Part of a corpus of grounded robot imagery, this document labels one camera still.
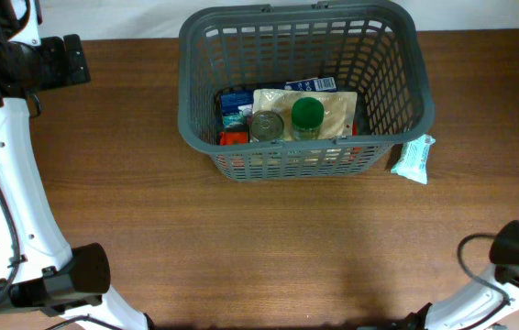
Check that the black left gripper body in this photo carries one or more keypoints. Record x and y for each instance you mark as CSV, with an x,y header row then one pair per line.
x,y
51,65

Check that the blue cardboard box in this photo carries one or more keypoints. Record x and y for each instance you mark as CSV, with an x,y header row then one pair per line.
x,y
236,107

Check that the orange spaghetti packet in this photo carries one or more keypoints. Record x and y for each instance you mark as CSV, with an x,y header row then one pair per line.
x,y
234,137

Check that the small metal tin can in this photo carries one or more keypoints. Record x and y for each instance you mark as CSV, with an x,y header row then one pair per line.
x,y
266,126

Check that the grey plastic shopping basket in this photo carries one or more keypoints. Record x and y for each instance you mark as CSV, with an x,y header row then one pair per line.
x,y
367,47

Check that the green lid glass jar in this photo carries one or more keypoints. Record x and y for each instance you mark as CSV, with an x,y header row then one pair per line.
x,y
307,117

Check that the beige grain bag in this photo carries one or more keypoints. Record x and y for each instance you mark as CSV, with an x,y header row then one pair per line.
x,y
339,111

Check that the white green snack pack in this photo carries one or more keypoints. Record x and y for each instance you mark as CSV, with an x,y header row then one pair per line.
x,y
412,163

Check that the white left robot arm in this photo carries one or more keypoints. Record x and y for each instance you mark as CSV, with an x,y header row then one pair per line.
x,y
39,270

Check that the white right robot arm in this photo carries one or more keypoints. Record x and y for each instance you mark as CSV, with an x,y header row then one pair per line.
x,y
490,295

